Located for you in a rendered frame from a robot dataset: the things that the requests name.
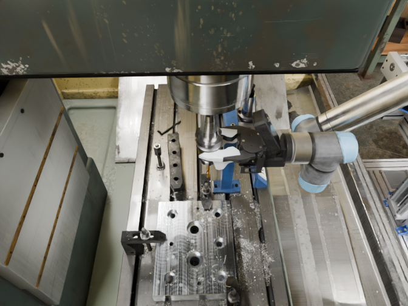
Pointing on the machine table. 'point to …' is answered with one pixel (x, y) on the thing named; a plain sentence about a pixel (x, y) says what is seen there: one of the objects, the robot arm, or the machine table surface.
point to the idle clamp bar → (175, 163)
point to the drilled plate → (172, 292)
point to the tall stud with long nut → (158, 155)
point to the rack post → (226, 178)
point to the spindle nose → (210, 92)
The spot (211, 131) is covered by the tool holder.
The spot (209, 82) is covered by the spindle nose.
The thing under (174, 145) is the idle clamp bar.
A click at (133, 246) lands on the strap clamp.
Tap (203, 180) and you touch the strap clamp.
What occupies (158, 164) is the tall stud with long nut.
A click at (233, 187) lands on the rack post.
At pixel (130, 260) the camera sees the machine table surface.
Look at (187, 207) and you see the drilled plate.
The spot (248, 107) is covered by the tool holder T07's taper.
